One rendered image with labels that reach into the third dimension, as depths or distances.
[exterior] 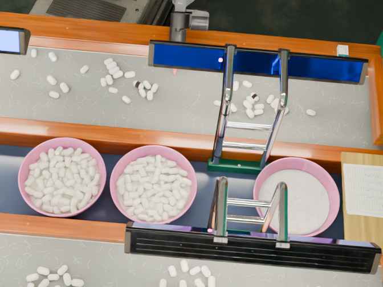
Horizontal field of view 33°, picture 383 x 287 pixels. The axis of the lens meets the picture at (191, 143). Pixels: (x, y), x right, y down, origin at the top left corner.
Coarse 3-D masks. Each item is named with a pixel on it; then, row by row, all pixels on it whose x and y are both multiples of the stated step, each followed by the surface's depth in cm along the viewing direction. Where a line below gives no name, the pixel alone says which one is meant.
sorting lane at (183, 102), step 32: (0, 64) 221; (32, 64) 222; (64, 64) 222; (96, 64) 223; (128, 64) 224; (0, 96) 215; (32, 96) 216; (64, 96) 216; (96, 96) 217; (128, 96) 217; (160, 96) 218; (192, 96) 219; (288, 96) 221; (320, 96) 221; (352, 96) 222; (160, 128) 212; (192, 128) 213; (288, 128) 215; (320, 128) 215; (352, 128) 216
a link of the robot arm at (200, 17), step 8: (176, 0) 212; (184, 0) 212; (176, 8) 212; (184, 8) 213; (192, 8) 218; (192, 16) 216; (200, 16) 216; (208, 16) 216; (192, 24) 216; (200, 24) 216; (208, 24) 216
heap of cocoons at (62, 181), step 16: (48, 160) 207; (64, 160) 206; (80, 160) 206; (96, 160) 206; (32, 176) 203; (48, 176) 202; (64, 176) 204; (80, 176) 205; (96, 176) 203; (32, 192) 199; (48, 192) 200; (64, 192) 200; (80, 192) 200; (96, 192) 200; (48, 208) 197; (64, 208) 197; (80, 208) 198
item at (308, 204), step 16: (272, 176) 208; (288, 176) 208; (304, 176) 208; (272, 192) 205; (288, 192) 205; (304, 192) 205; (320, 192) 206; (288, 208) 202; (304, 208) 203; (320, 208) 203; (272, 224) 199; (288, 224) 199; (304, 224) 200; (320, 224) 200
